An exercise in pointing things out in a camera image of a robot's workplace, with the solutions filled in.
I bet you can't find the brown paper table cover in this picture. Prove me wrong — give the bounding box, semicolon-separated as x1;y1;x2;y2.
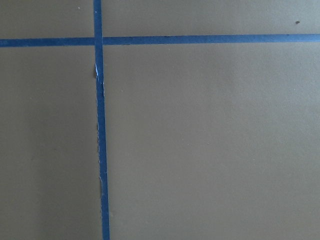
0;0;320;240

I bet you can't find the vertical blue tape line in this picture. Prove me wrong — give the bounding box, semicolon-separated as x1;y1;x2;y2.
93;0;110;240

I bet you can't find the horizontal blue tape line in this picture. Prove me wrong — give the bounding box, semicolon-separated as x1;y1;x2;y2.
0;34;320;48

